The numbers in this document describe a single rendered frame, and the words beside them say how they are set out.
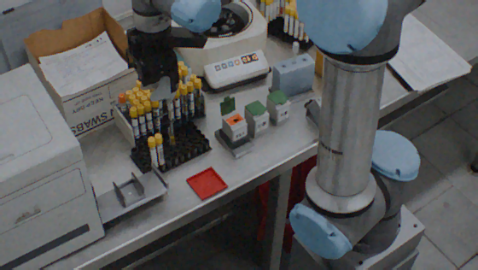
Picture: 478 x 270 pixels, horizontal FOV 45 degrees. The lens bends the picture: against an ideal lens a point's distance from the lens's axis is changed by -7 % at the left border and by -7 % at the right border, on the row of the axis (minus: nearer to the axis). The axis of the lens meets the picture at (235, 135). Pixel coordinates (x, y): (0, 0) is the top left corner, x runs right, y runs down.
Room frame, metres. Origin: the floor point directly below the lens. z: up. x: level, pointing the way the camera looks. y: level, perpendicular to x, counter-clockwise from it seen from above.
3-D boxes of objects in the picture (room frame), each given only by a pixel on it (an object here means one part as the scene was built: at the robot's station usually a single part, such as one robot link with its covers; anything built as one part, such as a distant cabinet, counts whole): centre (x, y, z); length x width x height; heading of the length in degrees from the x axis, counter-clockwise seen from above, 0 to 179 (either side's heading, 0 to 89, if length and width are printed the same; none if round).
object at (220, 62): (1.32, 0.05, 0.94); 0.30 x 0.24 x 0.12; 26
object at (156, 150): (0.95, 0.15, 0.93); 0.17 x 0.09 x 0.11; 125
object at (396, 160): (0.69, -0.26, 1.12); 0.13 x 0.12 x 0.14; 135
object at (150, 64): (0.94, 0.17, 1.19); 0.09 x 0.08 x 0.12; 125
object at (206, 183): (0.86, 0.06, 0.88); 0.07 x 0.07 x 0.01; 35
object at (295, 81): (1.16, -0.14, 0.92); 0.10 x 0.07 x 0.10; 117
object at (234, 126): (0.99, 0.00, 0.92); 0.05 x 0.04 x 0.06; 35
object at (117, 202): (0.78, 0.24, 0.92); 0.21 x 0.07 x 0.05; 125
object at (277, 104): (1.07, -0.10, 0.91); 0.05 x 0.04 x 0.07; 35
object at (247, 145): (0.99, 0.00, 0.89); 0.09 x 0.05 x 0.04; 35
